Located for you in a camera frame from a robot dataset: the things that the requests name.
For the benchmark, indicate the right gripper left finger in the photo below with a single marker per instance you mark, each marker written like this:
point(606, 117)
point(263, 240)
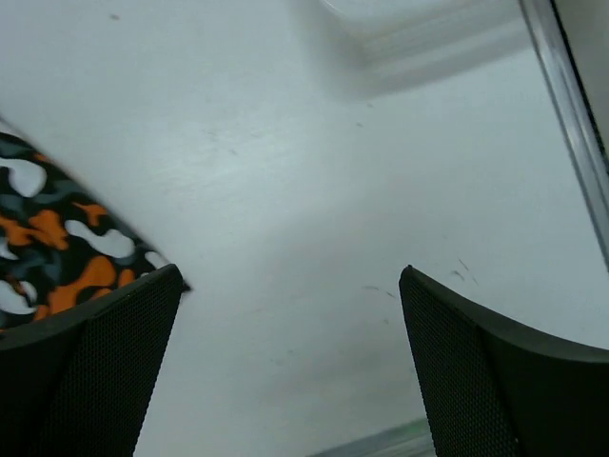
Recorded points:
point(79, 382)

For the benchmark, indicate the camouflage patterned shorts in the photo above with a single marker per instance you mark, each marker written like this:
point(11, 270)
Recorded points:
point(60, 246)

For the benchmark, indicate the right aluminium side rail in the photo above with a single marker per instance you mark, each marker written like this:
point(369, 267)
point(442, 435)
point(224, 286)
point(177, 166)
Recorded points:
point(577, 121)

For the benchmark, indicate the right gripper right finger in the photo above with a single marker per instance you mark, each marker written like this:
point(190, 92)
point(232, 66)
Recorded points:
point(492, 386)

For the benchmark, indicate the white plastic basket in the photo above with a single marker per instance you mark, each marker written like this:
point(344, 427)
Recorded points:
point(377, 47)

